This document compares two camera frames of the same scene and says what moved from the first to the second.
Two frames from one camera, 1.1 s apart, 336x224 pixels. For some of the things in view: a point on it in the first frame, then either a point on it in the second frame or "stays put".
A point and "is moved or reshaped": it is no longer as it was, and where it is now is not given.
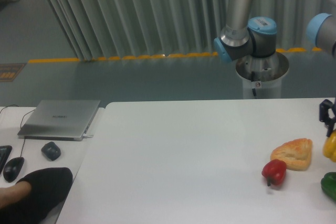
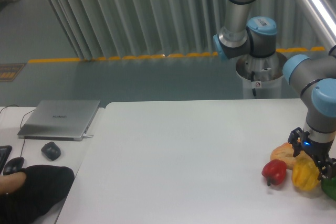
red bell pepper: x=274 y=171 stays put
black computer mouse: x=12 y=168 stays put
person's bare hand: x=14 y=192 to x=10 y=182
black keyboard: x=4 y=151 stays put
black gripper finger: x=329 y=124 to x=319 y=151
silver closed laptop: x=59 y=119 stays put
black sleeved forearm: x=50 y=187 stays put
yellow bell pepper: x=329 y=149 is moved or reshaped
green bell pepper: x=328 y=183 stays put
